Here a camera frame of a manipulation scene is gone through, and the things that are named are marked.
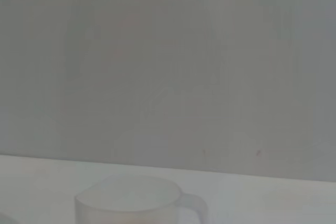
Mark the clear plastic measuring cup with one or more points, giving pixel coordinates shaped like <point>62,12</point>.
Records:
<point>126,200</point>

